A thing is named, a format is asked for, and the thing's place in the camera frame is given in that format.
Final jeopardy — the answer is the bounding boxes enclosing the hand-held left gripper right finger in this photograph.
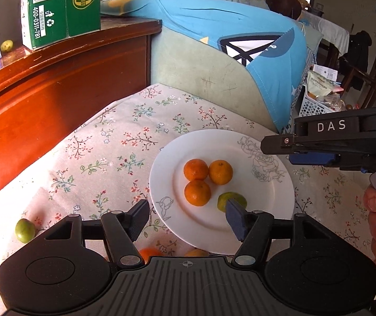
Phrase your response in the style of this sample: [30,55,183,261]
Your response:
[225,198,332,267]

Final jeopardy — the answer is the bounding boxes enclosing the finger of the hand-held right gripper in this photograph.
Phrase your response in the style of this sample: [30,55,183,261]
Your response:
[261,133,340,168]

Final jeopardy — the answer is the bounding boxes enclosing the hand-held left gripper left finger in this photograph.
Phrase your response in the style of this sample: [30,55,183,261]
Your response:
[43,199,151,269]

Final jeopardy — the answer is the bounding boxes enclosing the white floral plate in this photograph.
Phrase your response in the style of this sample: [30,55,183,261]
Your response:
[149,129,295,255]

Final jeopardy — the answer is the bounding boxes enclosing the large green jujube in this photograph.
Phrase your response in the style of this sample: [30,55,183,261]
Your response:
[15,218,36,243]

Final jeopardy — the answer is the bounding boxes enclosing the pale mandarin orange with stem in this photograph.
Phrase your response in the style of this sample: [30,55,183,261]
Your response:
[208,160,234,185]

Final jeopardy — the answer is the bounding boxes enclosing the white plastic basket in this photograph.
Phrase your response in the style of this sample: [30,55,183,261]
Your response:
[298,86,343,116]

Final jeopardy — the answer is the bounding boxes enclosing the wooden chair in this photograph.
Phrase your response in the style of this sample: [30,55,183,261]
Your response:
[339,49,376,106]

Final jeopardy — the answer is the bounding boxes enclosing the blue white patterned cloth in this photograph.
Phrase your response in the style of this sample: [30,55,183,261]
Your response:
[282,48,315,134]

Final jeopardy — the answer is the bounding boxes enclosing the snack bag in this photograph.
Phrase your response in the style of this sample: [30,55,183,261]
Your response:
[306,71,337,99]

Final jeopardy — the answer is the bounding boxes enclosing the dark jacket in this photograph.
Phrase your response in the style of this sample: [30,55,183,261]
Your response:
[349,31,373,73]

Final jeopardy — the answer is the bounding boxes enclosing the table with white cloth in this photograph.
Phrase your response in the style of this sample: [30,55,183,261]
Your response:
[301,10,350,58]

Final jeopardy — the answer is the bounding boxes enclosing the pale green cushion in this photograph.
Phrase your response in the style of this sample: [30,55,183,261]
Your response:
[151,31,281,132]

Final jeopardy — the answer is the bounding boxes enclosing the red wooden headboard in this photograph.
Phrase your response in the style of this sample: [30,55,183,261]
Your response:
[0,18,162,205]

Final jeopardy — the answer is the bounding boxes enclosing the brown round chair back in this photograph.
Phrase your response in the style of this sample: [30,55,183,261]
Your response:
[266,0,304,20]

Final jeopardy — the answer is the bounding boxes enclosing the green carton box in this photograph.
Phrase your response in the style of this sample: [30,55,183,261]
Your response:
[20,0,102,51]

